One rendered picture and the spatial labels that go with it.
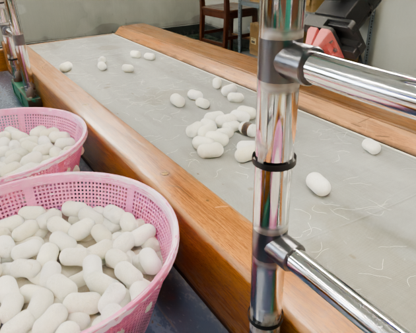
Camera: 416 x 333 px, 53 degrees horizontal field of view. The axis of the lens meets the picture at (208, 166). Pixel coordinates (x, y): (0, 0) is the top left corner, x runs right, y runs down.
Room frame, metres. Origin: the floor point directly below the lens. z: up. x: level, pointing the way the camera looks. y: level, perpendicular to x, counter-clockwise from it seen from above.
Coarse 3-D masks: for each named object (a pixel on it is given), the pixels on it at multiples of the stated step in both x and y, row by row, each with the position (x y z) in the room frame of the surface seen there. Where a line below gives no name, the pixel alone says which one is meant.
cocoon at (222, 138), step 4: (208, 132) 0.58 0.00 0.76; (212, 132) 0.58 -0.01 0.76; (216, 132) 0.58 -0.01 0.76; (220, 132) 0.58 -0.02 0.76; (208, 136) 0.58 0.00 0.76; (212, 136) 0.57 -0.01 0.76; (216, 136) 0.57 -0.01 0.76; (220, 136) 0.57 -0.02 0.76; (224, 136) 0.57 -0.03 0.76; (216, 140) 0.57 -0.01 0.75; (220, 140) 0.57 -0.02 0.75; (224, 140) 0.57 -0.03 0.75; (228, 140) 0.57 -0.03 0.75; (224, 144) 0.57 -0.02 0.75
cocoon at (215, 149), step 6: (204, 144) 0.54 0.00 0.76; (210, 144) 0.54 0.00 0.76; (216, 144) 0.54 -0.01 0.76; (198, 150) 0.53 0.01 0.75; (204, 150) 0.53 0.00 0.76; (210, 150) 0.53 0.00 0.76; (216, 150) 0.53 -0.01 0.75; (222, 150) 0.54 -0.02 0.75; (204, 156) 0.53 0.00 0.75; (210, 156) 0.53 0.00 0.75; (216, 156) 0.53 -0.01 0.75
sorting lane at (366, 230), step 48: (48, 48) 1.29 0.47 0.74; (96, 48) 1.27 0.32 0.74; (144, 48) 1.25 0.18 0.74; (96, 96) 0.83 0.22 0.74; (144, 96) 0.82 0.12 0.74; (336, 144) 0.57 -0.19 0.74; (240, 192) 0.44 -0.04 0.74; (336, 192) 0.44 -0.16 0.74; (384, 192) 0.43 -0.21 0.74; (336, 240) 0.34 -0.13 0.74; (384, 240) 0.34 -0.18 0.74; (384, 288) 0.28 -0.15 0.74
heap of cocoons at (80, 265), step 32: (0, 224) 0.39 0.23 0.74; (32, 224) 0.38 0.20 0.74; (64, 224) 0.38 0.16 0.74; (96, 224) 0.38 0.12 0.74; (128, 224) 0.38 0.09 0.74; (0, 256) 0.34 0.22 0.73; (32, 256) 0.35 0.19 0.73; (64, 256) 0.33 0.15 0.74; (96, 256) 0.33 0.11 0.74; (128, 256) 0.33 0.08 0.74; (160, 256) 0.35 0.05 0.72; (0, 288) 0.29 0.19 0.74; (32, 288) 0.29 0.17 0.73; (64, 288) 0.28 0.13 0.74; (96, 288) 0.29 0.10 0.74; (128, 288) 0.30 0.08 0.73; (0, 320) 0.26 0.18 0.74; (32, 320) 0.25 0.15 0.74; (64, 320) 0.25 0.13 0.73; (96, 320) 0.26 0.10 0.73
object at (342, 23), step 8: (320, 16) 0.74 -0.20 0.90; (368, 16) 0.74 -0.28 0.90; (328, 24) 0.72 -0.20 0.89; (336, 24) 0.71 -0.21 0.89; (344, 24) 0.69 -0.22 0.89; (352, 24) 0.68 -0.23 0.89; (360, 24) 0.72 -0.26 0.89; (336, 32) 0.72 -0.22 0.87; (344, 32) 0.71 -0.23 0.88; (352, 32) 0.68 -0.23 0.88; (360, 32) 0.69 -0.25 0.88; (360, 40) 0.69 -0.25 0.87; (360, 48) 0.69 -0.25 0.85
